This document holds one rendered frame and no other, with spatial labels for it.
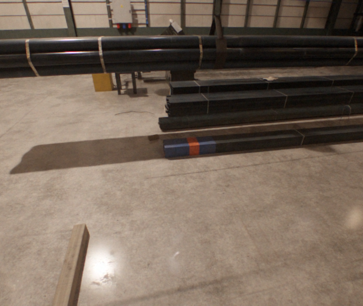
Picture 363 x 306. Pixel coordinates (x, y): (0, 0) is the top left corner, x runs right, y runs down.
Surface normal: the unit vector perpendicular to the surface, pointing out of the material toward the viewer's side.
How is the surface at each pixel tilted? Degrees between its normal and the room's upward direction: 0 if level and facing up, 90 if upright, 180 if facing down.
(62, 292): 0
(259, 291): 0
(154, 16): 90
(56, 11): 90
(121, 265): 0
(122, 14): 90
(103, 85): 90
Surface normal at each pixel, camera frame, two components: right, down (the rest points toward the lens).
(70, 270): 0.00, -0.85
